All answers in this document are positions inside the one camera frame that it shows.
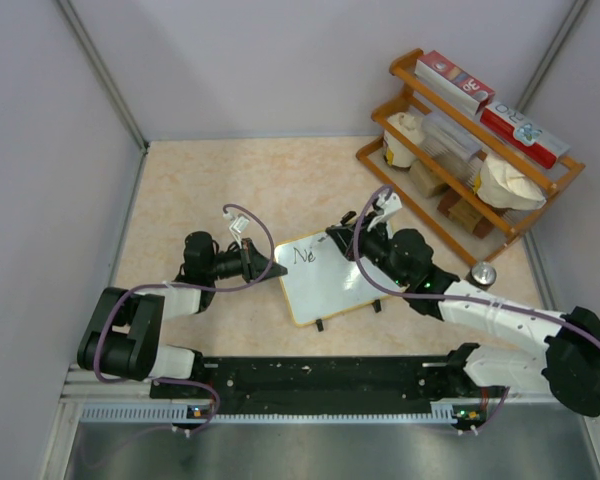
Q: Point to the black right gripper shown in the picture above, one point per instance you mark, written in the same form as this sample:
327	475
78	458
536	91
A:
345	236

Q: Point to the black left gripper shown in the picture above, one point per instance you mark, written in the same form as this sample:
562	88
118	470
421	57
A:
253	262

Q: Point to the white board yellow frame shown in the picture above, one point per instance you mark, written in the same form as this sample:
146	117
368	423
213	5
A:
321	283

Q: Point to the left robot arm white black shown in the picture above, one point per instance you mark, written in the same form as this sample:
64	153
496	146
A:
122	339

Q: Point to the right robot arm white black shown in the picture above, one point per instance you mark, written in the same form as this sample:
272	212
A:
553	352

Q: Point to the tan block on shelf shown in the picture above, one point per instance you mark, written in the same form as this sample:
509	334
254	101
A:
427	182

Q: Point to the brown red blocks on shelf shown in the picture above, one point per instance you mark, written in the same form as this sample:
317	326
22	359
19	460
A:
458	210

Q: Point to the wooden two tier shelf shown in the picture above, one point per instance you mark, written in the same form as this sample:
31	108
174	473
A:
509	225

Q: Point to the grey clear plastic box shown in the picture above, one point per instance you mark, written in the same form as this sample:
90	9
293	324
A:
450	146

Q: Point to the red toothpaste box upper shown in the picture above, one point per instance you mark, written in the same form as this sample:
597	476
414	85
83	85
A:
452	83

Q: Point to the red toothpaste box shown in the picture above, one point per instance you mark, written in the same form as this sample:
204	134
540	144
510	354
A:
532	140
452	83

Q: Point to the red toothpaste box lower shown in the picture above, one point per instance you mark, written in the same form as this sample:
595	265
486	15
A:
532	140

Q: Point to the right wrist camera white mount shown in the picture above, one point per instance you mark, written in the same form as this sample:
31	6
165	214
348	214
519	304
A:
384	207

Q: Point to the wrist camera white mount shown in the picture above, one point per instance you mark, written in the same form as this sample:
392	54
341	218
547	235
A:
237	224
384	207

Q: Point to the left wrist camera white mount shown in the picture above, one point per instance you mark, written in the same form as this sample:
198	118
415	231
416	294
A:
237	224

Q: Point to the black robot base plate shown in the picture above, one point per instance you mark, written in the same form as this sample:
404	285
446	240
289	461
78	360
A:
333	385

